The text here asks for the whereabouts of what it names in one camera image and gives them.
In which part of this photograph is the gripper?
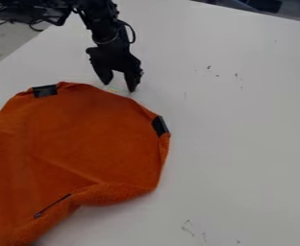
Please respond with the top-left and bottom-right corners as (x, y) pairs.
(84, 33), (145, 93)

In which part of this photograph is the orange cloth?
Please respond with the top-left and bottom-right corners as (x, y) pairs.
(0, 81), (172, 246)

